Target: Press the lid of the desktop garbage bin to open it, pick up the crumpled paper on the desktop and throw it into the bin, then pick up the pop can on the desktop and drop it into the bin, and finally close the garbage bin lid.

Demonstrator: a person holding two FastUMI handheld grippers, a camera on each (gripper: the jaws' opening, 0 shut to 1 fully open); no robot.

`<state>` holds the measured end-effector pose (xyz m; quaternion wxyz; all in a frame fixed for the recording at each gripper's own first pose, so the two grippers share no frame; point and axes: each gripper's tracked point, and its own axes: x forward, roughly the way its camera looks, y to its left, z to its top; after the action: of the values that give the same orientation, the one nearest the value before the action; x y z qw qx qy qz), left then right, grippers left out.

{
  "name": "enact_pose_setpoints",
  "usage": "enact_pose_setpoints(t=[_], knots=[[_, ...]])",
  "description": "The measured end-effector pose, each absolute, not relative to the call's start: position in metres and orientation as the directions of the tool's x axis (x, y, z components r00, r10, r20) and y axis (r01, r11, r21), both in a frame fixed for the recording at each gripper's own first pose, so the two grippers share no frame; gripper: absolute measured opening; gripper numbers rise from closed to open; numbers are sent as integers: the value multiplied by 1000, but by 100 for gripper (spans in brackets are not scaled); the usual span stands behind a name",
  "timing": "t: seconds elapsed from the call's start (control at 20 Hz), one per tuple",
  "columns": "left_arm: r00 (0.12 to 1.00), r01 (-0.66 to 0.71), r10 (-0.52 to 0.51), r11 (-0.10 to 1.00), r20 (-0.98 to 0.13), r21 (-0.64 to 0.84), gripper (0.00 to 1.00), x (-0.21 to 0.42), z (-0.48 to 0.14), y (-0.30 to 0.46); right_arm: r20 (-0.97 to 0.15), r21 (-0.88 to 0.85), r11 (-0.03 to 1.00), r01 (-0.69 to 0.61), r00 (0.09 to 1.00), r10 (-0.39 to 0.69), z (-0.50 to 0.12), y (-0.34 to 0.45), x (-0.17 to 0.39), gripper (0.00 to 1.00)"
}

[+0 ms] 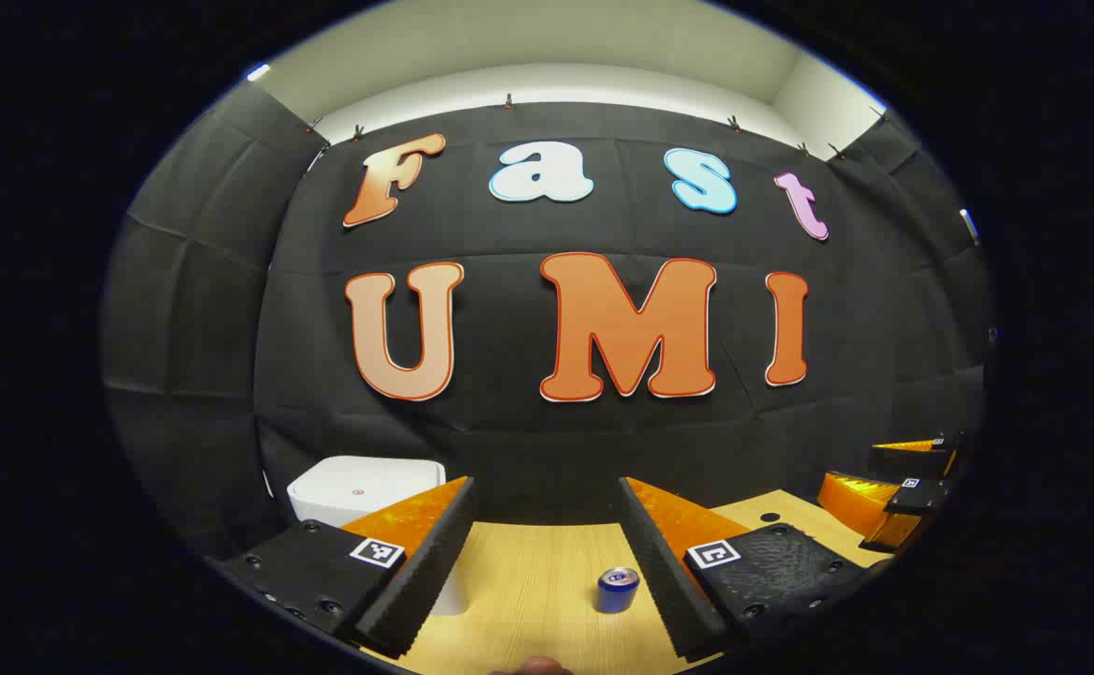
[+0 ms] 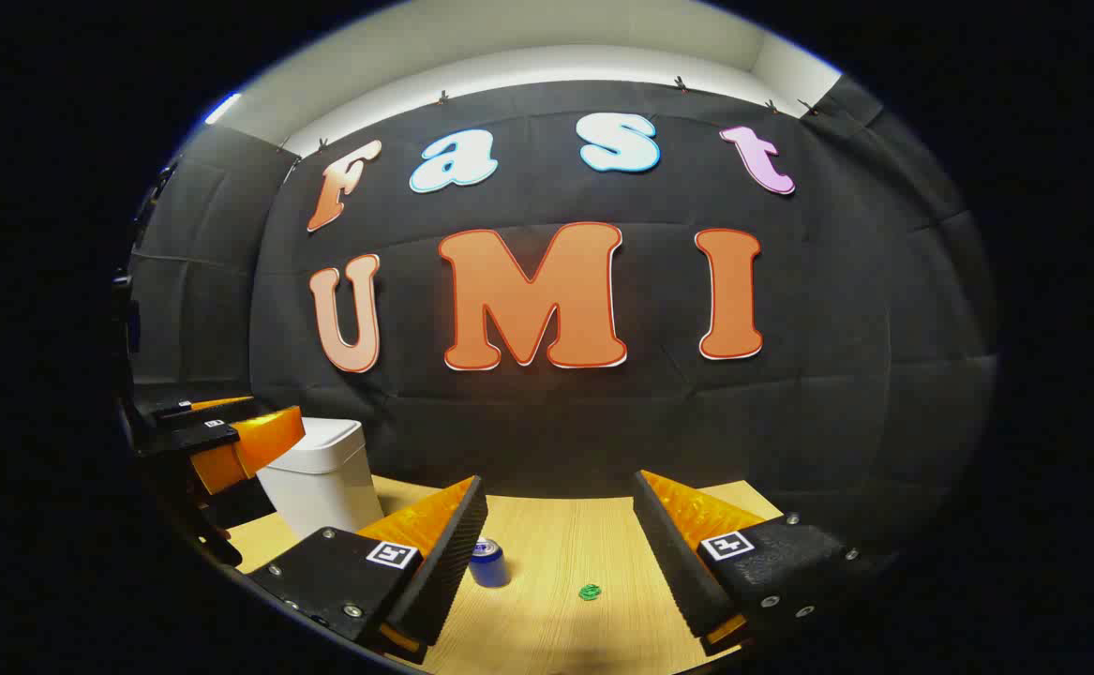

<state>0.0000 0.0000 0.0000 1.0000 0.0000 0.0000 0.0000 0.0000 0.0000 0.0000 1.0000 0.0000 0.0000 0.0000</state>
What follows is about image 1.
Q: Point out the black backdrop cloth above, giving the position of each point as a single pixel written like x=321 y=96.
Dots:
x=509 y=450

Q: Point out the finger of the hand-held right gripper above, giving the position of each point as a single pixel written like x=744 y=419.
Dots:
x=912 y=462
x=917 y=495

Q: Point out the orange paper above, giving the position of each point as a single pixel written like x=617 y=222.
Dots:
x=535 y=667

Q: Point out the wooden desktop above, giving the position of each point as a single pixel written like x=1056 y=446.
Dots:
x=528 y=581

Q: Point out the blue pop can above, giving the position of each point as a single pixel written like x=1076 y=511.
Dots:
x=618 y=592

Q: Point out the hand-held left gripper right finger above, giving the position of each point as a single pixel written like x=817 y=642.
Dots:
x=664 y=581

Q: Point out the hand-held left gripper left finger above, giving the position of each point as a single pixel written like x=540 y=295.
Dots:
x=415 y=581

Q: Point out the white desktop garbage bin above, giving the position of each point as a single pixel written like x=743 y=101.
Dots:
x=359 y=487

